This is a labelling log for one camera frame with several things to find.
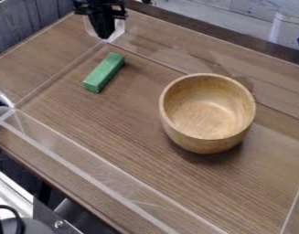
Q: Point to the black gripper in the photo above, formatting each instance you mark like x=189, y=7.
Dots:
x=113, y=9

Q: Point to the green rectangular block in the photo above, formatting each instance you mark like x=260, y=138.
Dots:
x=103, y=73

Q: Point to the brown wooden bowl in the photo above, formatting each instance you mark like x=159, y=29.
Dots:
x=208, y=111

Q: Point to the white container in background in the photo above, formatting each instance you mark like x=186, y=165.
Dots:
x=285, y=30

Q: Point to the clear acrylic corner bracket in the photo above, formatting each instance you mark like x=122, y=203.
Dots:
x=117, y=33

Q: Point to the clear acrylic barrier wall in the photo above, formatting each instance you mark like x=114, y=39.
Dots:
x=135, y=207

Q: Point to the grey metal bracket with screw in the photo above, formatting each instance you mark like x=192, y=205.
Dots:
x=53, y=220

